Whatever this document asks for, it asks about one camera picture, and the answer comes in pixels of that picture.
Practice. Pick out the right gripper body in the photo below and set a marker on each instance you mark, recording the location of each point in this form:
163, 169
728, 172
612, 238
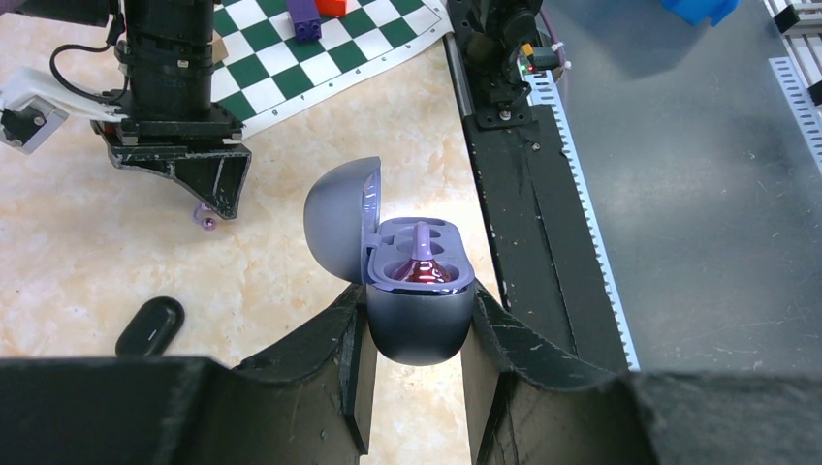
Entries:
155, 145

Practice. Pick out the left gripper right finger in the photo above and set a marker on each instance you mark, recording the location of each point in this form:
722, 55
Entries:
529, 402

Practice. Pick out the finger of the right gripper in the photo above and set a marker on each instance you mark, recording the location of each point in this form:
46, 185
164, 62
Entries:
215, 176

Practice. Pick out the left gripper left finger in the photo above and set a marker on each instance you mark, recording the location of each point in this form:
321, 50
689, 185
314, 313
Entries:
306, 399

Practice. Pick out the purple earbud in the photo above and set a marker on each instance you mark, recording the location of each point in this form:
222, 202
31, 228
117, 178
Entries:
202, 216
421, 267

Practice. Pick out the grey purple earbud case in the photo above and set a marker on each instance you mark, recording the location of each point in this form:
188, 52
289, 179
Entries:
410, 323

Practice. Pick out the black earbud charging case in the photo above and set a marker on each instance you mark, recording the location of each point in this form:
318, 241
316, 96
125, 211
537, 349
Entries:
152, 329

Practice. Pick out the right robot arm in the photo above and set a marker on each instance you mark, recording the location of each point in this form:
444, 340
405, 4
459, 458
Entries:
162, 119

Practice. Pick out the wooden letter cube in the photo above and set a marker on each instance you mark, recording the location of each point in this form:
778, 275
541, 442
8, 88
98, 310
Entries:
219, 50

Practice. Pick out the green white chessboard mat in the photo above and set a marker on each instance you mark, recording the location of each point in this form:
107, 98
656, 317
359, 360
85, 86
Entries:
269, 76

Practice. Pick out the purple chess piece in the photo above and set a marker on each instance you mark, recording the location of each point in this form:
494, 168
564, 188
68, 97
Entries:
305, 20

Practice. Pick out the small orange block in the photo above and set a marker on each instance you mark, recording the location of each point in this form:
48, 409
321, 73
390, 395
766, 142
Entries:
332, 8

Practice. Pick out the blue plastic bin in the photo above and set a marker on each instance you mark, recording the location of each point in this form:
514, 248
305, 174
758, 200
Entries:
695, 12

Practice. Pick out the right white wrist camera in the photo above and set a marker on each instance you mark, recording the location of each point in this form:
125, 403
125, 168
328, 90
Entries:
34, 105

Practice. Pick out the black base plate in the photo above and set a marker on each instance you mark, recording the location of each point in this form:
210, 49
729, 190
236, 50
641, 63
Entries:
541, 250

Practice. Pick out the aluminium frame rail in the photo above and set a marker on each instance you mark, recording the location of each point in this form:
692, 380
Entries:
799, 74

